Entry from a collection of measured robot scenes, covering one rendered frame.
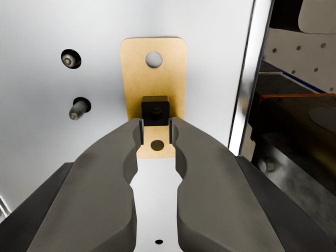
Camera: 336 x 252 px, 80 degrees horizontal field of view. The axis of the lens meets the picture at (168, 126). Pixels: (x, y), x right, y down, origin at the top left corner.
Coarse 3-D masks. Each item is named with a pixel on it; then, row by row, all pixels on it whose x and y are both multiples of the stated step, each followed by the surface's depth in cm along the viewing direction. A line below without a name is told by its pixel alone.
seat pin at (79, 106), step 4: (80, 100) 13; (84, 100) 13; (88, 100) 14; (76, 104) 13; (80, 104) 13; (84, 104) 13; (88, 104) 14; (72, 108) 12; (76, 108) 12; (80, 108) 12; (84, 108) 13; (72, 112) 12; (76, 112) 12; (80, 112) 12; (84, 112) 13; (72, 116) 12; (76, 116) 12; (80, 116) 12
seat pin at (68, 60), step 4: (68, 52) 12; (72, 52) 12; (76, 52) 12; (64, 56) 11; (68, 56) 11; (72, 56) 12; (76, 56) 12; (64, 60) 11; (68, 60) 11; (72, 60) 12; (76, 60) 12; (80, 60) 13; (64, 64) 12; (68, 64) 12; (72, 64) 12
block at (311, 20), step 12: (276, 0) 16; (288, 0) 14; (300, 0) 13; (312, 0) 13; (324, 0) 13; (276, 12) 16; (288, 12) 14; (300, 12) 13; (312, 12) 13; (324, 12) 13; (276, 24) 16; (288, 24) 15; (300, 24) 14; (312, 24) 14; (324, 24) 14
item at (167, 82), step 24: (120, 48) 11; (144, 48) 11; (168, 48) 11; (144, 72) 12; (168, 72) 12; (144, 96) 13; (168, 96) 13; (144, 120) 13; (144, 144) 15; (168, 144) 15
